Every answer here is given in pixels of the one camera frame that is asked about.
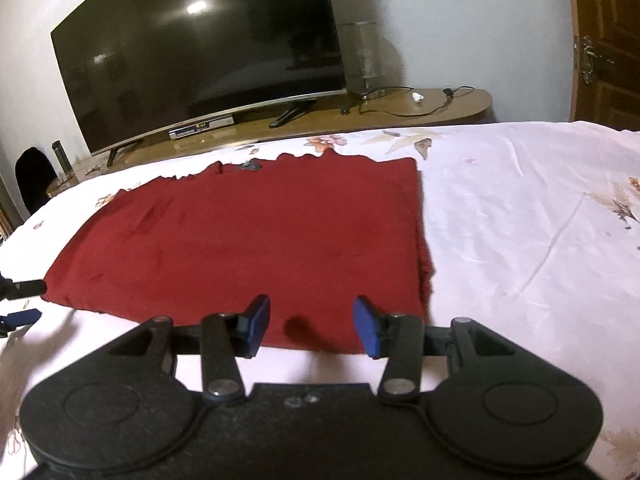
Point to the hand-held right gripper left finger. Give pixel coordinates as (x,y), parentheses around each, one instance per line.
(257,325)

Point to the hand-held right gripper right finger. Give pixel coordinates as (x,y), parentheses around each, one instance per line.
(365,327)

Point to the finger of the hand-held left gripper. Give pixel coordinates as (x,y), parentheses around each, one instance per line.
(22,316)
(25,287)

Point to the red embroidered sweater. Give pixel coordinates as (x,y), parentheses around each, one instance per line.
(240,250)

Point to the black chair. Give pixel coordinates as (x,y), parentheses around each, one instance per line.
(34,180)

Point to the floral white bed sheet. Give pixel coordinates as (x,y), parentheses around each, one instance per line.
(525,210)

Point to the silver set-top box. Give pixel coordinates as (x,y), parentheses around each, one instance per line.
(200,128)

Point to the wooden television cabinet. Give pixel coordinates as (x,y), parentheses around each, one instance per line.
(310,122)

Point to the white crumpled tissue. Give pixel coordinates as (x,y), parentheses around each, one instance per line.
(417,96)

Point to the glass cylinder table lamp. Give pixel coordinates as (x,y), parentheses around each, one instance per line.
(361,55)

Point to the black curved television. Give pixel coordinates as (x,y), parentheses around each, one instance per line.
(200,45)

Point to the metal door lock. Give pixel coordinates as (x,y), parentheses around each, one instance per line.
(589,60)

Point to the brown wooden door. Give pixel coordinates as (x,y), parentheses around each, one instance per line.
(610,10)

